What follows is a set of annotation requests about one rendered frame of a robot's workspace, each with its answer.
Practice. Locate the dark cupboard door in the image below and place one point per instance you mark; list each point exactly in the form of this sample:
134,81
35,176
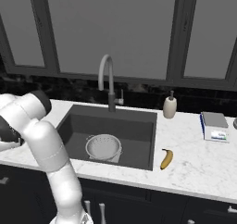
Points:
88,207
123,210

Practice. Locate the dark framed window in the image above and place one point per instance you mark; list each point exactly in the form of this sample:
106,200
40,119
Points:
123,30

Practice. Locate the grey arched sink faucet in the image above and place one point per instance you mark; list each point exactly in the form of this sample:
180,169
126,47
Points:
108,79

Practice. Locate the grey round object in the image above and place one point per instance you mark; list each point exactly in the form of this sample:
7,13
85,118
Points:
235,122

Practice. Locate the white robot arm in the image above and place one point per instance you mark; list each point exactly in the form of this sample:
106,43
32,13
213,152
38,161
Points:
46,141

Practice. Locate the yellow banana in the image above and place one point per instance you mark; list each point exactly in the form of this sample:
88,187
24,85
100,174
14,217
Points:
167,159

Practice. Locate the white kitchen scale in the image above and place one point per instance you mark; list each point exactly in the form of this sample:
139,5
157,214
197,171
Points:
215,126

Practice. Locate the beige soap dispenser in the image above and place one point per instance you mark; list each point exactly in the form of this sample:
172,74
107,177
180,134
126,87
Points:
169,107

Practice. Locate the dark drawer front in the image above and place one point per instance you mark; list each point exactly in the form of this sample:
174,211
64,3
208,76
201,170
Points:
213,210
12,181

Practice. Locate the white metal colander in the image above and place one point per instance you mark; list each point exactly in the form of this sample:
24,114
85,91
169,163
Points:
103,147

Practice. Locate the dark grey sink basin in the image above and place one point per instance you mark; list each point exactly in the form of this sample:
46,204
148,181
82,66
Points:
111,135

